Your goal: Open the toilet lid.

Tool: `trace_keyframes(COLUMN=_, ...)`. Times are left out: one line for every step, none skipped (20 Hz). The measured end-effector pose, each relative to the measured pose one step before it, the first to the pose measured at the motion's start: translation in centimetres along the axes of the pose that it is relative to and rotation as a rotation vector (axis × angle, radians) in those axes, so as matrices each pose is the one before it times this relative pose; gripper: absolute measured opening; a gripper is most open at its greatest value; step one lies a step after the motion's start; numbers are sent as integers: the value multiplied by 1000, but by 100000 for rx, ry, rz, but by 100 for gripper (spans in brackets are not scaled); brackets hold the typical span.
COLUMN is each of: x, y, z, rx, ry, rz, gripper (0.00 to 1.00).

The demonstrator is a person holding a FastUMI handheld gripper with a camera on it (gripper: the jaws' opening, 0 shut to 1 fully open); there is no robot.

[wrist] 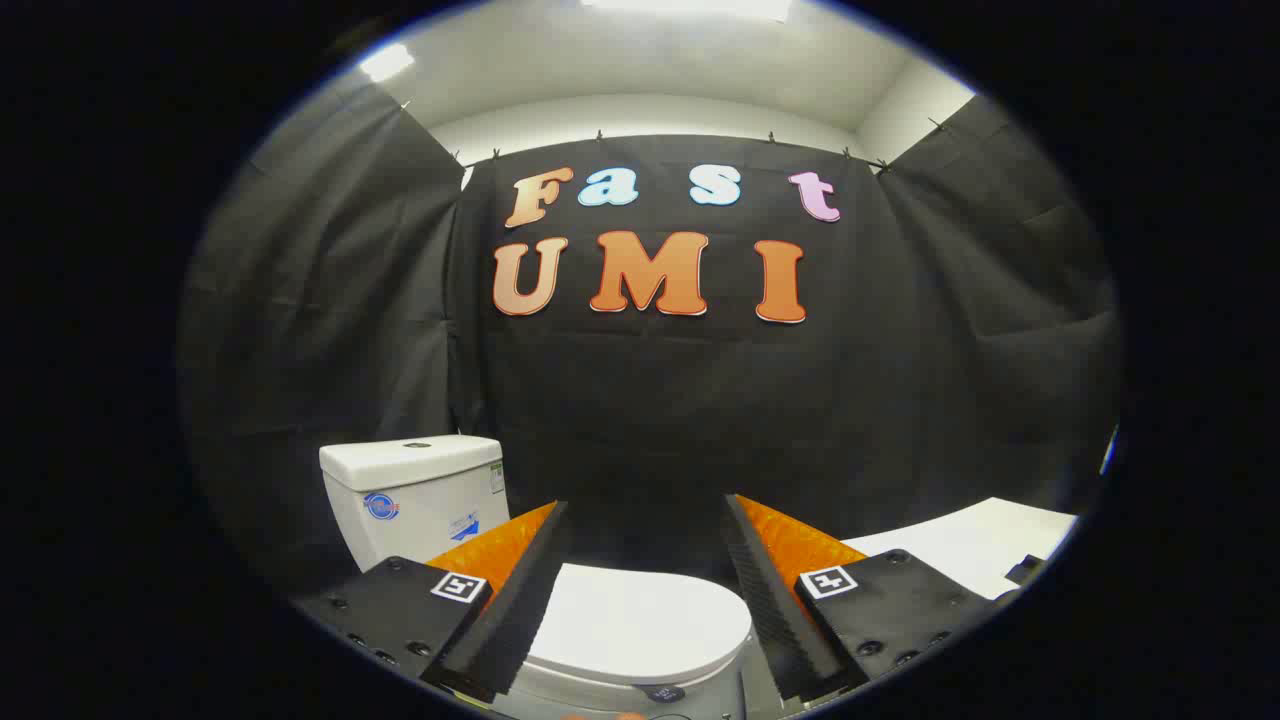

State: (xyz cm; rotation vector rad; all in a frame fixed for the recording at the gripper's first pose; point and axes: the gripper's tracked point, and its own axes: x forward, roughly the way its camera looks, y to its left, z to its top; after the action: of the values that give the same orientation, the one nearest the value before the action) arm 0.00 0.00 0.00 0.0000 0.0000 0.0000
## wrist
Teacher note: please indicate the black backdrop cloth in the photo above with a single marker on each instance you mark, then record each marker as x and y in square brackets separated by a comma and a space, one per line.
[650, 400]

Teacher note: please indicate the white drawer cabinet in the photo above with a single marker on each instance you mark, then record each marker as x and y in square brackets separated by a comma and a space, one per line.
[960, 545]

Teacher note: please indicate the small black object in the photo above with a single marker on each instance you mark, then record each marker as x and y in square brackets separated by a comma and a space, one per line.
[1025, 570]

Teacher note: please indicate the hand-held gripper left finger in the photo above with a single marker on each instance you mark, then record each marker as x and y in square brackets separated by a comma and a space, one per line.
[520, 600]

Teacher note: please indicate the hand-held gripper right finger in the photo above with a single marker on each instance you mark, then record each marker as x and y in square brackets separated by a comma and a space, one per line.
[770, 600]

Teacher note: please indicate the white toilet lid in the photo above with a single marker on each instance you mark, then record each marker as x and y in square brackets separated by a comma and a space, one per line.
[640, 620]

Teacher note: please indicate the ceiling light panel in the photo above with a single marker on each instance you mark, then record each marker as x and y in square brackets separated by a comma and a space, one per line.
[386, 62]
[690, 6]

